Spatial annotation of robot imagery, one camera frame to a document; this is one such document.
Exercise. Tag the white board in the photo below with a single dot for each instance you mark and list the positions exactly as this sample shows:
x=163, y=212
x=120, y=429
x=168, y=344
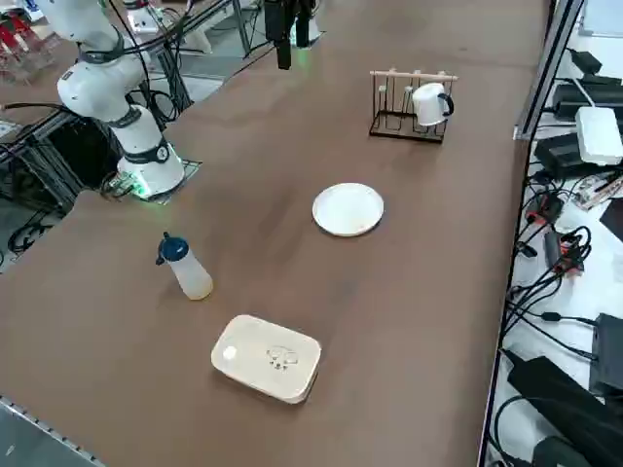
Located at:
x=603, y=17

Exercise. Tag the beige lunch box bear print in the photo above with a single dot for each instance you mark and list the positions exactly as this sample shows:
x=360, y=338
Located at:
x=265, y=360

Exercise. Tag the silver table edge rail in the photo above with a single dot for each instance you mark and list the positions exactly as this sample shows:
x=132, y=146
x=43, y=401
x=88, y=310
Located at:
x=48, y=433

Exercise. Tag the black box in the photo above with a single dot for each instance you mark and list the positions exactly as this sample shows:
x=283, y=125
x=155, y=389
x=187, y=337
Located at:
x=608, y=355

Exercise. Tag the clear acrylic stand red parts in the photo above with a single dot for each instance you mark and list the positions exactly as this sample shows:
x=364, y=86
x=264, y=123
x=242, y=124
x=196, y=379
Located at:
x=22, y=53

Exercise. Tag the black power adapter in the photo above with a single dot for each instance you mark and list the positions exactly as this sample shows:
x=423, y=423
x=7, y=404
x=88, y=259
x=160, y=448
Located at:
x=557, y=153
x=569, y=99
x=586, y=59

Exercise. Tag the white device box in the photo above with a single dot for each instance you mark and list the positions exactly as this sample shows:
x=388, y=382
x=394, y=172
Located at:
x=143, y=22

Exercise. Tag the orange black plug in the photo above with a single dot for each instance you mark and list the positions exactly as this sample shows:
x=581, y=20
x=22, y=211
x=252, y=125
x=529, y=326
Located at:
x=567, y=260
x=545, y=206

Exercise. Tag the colourful printed card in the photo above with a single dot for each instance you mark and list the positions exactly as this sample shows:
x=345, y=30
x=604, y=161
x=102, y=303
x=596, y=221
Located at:
x=601, y=190

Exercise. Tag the black aluminium frame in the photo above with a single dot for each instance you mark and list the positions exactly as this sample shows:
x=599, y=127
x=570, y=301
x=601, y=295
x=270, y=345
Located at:
x=48, y=160

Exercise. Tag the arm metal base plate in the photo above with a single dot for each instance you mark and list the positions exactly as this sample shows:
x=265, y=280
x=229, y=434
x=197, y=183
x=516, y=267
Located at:
x=318, y=35
x=192, y=170

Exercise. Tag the transparent sauce bottle blue cap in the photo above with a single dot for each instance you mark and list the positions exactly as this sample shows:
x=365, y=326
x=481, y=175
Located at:
x=192, y=277

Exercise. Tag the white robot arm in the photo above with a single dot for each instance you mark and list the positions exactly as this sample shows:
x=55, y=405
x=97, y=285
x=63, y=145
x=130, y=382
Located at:
x=141, y=131

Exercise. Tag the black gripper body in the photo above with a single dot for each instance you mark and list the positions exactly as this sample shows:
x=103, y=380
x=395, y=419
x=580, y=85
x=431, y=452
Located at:
x=280, y=19

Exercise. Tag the aluminium profile post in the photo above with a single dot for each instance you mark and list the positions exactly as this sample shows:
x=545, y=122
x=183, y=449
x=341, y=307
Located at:
x=545, y=73

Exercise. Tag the white round plate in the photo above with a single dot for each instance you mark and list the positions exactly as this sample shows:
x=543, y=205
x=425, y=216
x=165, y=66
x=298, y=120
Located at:
x=348, y=209

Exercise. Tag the white power strip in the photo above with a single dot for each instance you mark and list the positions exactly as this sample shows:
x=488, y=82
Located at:
x=598, y=133

